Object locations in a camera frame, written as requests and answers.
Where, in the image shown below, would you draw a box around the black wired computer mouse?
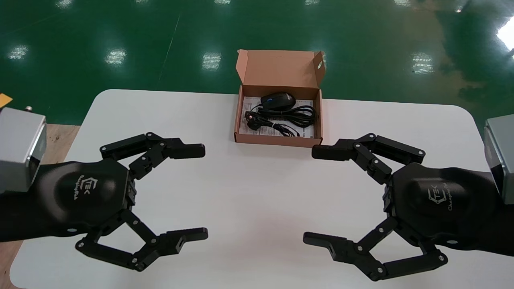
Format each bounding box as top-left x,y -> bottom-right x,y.
251,92 -> 298,118

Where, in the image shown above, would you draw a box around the white printed instruction sheet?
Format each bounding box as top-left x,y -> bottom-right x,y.
240,97 -> 314,139

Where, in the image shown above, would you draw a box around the black power cable with plug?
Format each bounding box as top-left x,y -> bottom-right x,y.
245,105 -> 316,138

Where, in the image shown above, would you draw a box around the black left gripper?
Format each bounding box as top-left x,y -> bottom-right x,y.
32,132 -> 208,273

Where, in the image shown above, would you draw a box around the brown cardboard storage box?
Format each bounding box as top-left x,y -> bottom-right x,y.
234,49 -> 326,148

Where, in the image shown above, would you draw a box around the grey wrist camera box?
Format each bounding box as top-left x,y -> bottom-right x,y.
484,114 -> 514,204
0,107 -> 47,193

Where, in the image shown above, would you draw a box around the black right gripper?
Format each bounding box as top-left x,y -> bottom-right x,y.
303,132 -> 502,281

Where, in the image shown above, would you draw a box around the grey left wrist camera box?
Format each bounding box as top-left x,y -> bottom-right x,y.
0,107 -> 47,193

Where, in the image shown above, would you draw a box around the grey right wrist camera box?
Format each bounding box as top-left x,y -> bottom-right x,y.
484,114 -> 514,204

